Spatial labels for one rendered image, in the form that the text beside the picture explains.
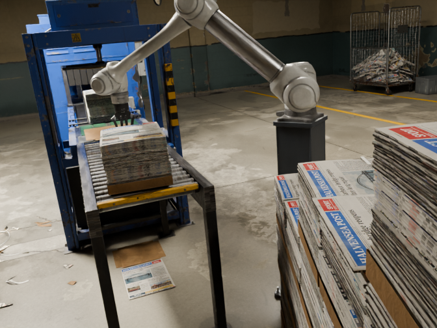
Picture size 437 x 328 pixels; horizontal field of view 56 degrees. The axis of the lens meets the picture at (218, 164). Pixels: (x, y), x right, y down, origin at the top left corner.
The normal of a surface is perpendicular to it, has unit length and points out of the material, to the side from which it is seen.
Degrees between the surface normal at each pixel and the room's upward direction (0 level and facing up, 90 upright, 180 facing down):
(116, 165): 90
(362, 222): 1
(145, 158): 90
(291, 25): 90
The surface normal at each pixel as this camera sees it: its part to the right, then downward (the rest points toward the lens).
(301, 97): -0.07, 0.36
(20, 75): 0.34, 0.25
